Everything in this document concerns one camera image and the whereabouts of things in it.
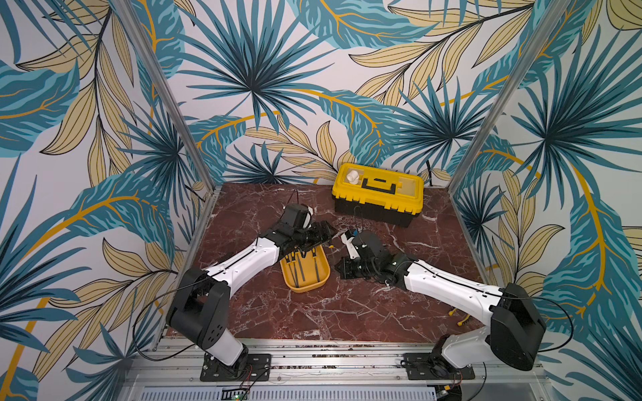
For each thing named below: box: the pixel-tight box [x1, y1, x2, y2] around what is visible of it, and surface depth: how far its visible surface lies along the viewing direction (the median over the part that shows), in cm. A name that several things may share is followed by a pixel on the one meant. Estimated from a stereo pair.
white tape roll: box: [346, 169, 360, 185], surface depth 97 cm
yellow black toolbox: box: [331, 162, 425, 229], surface depth 99 cm
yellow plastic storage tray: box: [279, 245, 332, 293], surface depth 95 cm
